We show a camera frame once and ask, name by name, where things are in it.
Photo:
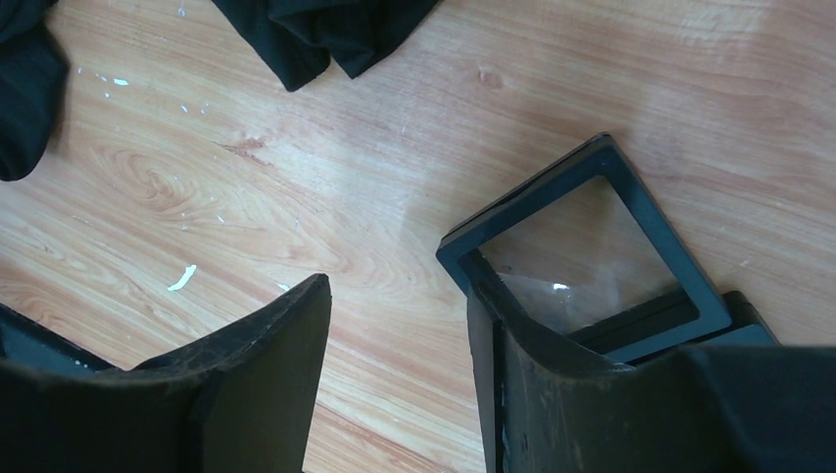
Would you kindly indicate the black square frame left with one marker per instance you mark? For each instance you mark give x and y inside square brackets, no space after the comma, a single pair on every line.
[600,156]

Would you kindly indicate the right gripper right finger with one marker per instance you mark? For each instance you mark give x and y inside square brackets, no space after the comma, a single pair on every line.
[547,404]

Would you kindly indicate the black square frame right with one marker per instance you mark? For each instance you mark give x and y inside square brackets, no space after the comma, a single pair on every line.
[634,325]

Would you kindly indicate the black printed t-shirt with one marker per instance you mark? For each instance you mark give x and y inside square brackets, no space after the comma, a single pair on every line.
[297,40]

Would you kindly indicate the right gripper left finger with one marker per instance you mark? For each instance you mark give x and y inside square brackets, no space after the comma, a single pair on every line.
[240,399]

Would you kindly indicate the black square frame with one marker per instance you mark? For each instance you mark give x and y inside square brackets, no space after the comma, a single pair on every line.
[634,325]
[600,156]

